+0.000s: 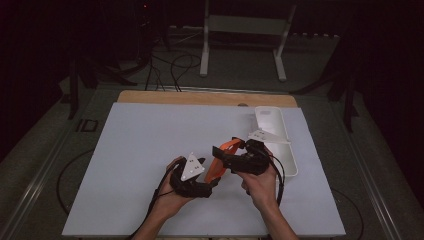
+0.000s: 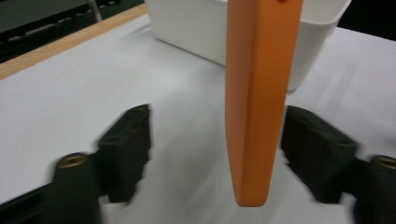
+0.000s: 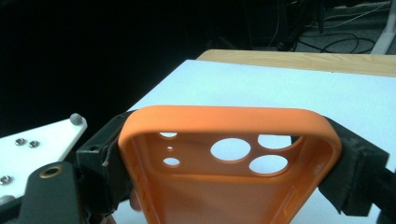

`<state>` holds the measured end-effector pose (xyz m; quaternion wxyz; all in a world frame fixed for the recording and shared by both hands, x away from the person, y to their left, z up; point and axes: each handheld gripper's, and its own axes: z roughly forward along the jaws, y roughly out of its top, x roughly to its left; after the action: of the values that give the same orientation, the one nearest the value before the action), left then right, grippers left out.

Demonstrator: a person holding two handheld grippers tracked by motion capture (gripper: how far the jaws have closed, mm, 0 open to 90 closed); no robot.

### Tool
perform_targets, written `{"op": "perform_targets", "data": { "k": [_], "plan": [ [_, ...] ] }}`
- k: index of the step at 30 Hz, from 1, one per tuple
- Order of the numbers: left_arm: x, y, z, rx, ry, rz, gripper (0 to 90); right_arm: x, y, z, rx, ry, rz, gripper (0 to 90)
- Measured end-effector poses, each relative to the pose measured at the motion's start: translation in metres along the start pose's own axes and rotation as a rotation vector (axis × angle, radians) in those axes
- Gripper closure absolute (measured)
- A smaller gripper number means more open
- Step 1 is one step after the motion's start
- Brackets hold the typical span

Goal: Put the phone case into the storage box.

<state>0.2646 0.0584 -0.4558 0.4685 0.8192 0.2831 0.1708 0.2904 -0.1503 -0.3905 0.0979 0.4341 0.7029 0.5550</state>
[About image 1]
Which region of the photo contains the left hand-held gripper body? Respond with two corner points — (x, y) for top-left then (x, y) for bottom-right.
(169, 152), (215, 199)

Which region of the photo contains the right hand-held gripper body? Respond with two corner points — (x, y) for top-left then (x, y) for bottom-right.
(229, 129), (291, 176)

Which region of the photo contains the orange phone case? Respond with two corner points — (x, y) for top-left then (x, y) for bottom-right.
(203, 138), (245, 185)

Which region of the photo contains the person's right hand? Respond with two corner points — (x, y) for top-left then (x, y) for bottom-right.
(238, 149), (284, 210)

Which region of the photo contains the person's left hand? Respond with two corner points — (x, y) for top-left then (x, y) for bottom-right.
(154, 156), (201, 218)

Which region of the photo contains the white plastic tray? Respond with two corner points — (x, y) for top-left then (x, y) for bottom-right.
(254, 105), (299, 178)

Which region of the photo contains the white table mat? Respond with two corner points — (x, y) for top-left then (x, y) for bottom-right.
(61, 102), (347, 238)

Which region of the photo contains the black tripod stand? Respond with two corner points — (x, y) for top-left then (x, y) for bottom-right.
(289, 49), (360, 134)
(67, 54), (138, 121)

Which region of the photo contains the white metal stand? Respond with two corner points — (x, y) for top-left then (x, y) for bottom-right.
(199, 0), (298, 83)

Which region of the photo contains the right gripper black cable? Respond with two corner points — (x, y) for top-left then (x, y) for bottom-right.
(266, 153), (287, 207)

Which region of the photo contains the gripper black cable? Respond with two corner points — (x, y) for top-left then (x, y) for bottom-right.
(129, 162), (179, 240)
(266, 153), (287, 207)

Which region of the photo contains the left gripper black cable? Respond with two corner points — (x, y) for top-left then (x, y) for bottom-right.
(129, 162), (179, 240)

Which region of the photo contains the black floor cable bundle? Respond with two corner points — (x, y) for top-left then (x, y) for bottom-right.
(144, 52), (203, 93)

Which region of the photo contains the black looped floor cable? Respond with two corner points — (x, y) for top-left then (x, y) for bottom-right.
(330, 187), (365, 240)
(55, 149), (95, 216)

